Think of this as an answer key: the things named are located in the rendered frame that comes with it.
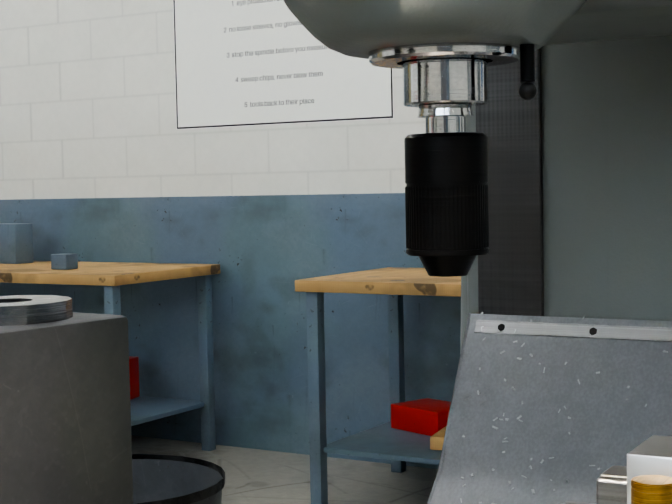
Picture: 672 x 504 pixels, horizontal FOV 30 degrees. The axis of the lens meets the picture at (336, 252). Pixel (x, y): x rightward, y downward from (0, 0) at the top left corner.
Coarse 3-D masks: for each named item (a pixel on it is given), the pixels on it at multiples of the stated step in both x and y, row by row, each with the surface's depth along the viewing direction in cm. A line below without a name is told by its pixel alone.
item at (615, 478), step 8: (608, 472) 71; (616, 472) 71; (624, 472) 71; (600, 480) 70; (608, 480) 70; (616, 480) 70; (624, 480) 69; (600, 488) 70; (608, 488) 70; (616, 488) 70; (624, 488) 69; (600, 496) 70; (608, 496) 70; (616, 496) 70; (624, 496) 69
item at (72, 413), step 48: (0, 336) 80; (48, 336) 83; (96, 336) 86; (0, 384) 80; (48, 384) 83; (96, 384) 86; (0, 432) 80; (48, 432) 83; (96, 432) 86; (0, 480) 80; (48, 480) 83; (96, 480) 86
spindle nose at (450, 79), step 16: (416, 64) 69; (432, 64) 69; (448, 64) 69; (464, 64) 69; (480, 64) 69; (416, 80) 69; (432, 80) 69; (448, 80) 69; (464, 80) 69; (480, 80) 69; (416, 96) 69; (432, 96) 69; (448, 96) 69; (464, 96) 69; (480, 96) 69
